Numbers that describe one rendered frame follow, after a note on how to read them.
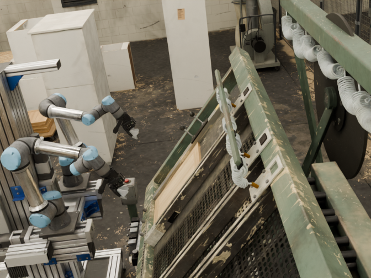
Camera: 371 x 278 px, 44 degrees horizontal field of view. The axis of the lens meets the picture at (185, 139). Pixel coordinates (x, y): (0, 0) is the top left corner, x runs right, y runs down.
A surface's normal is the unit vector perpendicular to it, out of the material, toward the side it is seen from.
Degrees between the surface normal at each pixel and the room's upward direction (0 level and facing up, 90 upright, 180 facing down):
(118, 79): 90
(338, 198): 0
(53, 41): 90
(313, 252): 51
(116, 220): 0
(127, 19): 90
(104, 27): 90
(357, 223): 0
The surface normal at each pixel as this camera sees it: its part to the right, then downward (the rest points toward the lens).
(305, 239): -0.85, -0.47
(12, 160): -0.22, 0.35
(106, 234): -0.12, -0.88
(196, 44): 0.04, 0.45
